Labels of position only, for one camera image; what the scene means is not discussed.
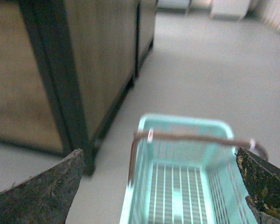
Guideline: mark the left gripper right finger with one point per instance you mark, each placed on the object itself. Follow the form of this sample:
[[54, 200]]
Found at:
[[262, 182]]

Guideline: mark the black framed display stand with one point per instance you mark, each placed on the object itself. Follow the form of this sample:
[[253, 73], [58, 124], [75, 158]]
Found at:
[[65, 68]]

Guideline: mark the brown basket handle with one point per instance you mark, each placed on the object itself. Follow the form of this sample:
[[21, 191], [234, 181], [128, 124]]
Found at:
[[189, 136]]

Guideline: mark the light blue plastic basket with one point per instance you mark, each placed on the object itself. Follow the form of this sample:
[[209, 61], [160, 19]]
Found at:
[[183, 181]]

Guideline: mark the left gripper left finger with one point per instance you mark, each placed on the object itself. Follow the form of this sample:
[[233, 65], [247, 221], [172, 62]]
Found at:
[[45, 198]]

